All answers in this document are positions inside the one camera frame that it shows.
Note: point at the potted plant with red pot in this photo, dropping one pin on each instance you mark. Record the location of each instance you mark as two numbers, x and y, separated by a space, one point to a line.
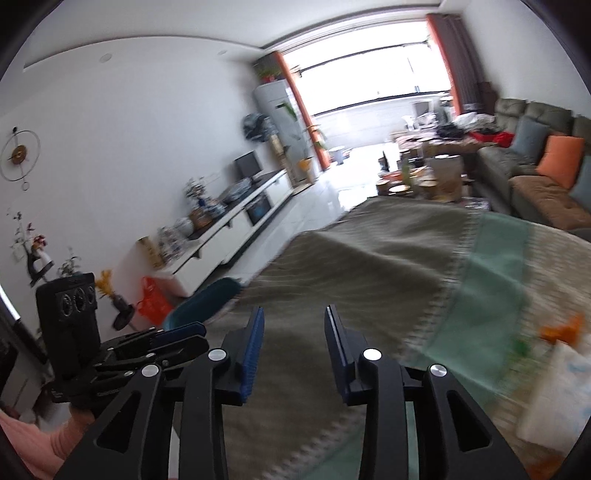
268 71

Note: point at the red leaf branch figurine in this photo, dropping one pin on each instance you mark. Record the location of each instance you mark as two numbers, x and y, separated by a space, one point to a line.
39 258

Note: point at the black monitor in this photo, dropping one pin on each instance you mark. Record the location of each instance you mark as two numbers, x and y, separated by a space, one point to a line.
248 164

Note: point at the green sofa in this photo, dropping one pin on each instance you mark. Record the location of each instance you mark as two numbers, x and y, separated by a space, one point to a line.
512 110

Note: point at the yellow carton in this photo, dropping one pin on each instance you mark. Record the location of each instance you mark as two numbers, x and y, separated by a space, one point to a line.
151 251

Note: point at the clear bag of items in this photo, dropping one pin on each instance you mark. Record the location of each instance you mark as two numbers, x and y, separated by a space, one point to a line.
168 242

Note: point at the white standing air conditioner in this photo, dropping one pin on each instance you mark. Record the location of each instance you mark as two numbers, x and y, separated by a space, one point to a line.
272 99

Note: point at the brown paper bag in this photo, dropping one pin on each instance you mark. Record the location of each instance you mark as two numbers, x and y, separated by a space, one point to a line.
447 177

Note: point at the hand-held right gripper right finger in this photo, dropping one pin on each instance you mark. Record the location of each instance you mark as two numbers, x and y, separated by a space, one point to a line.
339 360

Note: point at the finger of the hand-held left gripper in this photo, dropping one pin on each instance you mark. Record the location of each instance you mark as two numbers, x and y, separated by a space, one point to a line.
184 346
184 328

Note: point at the white ceramic jar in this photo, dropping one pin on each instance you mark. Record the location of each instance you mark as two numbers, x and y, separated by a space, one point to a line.
183 226

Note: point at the white plastic bag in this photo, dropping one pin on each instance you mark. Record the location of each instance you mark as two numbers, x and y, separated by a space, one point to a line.
471 119

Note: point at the person's left forearm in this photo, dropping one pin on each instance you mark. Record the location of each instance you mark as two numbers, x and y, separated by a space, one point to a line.
27 443

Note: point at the hanging grey backpack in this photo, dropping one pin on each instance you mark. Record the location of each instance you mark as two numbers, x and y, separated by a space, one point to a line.
256 127

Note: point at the blue throw pillow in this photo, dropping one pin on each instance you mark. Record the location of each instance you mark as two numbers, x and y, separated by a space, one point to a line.
528 138
582 184

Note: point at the black bag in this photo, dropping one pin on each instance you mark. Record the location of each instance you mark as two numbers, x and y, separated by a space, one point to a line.
448 131

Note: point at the plant in blue vase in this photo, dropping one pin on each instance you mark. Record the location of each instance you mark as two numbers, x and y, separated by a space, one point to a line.
70 265

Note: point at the orange grey curtain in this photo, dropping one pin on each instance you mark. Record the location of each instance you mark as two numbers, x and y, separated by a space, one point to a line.
295 101
455 60

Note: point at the patterned tablecloth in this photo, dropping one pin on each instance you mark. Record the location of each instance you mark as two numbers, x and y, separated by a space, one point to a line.
369 258

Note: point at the flower vase on cabinet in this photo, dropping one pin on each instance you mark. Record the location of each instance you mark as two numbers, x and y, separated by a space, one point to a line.
198 194

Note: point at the tall plant in yellow pot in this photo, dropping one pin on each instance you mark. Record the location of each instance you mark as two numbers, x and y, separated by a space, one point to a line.
304 164

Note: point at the clear plastic bag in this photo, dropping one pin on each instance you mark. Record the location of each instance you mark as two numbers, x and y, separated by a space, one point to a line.
236 191

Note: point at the brown ottoman bench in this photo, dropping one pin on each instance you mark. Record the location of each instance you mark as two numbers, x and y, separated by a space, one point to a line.
457 146

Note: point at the yellow flowers in black vase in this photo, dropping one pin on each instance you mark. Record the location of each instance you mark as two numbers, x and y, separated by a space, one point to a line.
115 300

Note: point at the dark display cabinet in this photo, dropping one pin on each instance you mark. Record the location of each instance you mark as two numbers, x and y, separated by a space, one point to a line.
18 360

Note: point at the white tv cabinet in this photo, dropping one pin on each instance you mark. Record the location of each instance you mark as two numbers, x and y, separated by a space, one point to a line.
231 230

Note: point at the red cloth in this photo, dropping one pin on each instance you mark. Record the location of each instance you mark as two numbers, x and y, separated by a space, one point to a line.
501 137

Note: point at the brown sofa seat cushion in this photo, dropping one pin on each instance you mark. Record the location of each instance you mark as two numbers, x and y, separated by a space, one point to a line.
545 198

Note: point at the orange throw pillow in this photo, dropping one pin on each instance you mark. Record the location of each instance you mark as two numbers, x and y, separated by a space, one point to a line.
558 161

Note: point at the blue white porcelain jar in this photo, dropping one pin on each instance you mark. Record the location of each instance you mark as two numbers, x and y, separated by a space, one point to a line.
215 210

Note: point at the dark green trash bin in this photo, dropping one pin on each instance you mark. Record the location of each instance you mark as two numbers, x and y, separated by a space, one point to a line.
203 297

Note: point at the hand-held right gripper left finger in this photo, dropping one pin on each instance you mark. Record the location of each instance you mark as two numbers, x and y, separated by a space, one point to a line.
249 360

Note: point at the cluttered coffee table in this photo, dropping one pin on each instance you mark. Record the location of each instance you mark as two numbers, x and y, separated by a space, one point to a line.
406 182

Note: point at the wooden box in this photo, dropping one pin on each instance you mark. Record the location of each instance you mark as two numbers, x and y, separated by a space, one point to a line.
202 219

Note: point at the orange plastic bag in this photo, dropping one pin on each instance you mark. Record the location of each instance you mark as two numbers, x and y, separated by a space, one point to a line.
154 302

